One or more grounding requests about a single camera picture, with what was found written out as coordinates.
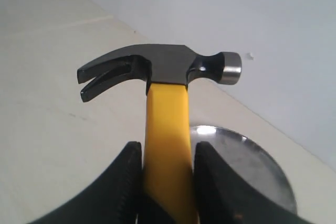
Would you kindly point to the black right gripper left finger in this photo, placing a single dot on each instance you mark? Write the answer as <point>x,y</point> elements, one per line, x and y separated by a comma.
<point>112,198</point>

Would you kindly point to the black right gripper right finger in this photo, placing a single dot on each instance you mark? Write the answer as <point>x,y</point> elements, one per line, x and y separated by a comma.
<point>222,196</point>

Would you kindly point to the yellow black claw hammer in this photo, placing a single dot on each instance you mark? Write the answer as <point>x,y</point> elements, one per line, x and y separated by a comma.
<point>167,71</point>

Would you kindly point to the round stainless steel plate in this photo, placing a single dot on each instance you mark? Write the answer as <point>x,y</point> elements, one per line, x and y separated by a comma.
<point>250,161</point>

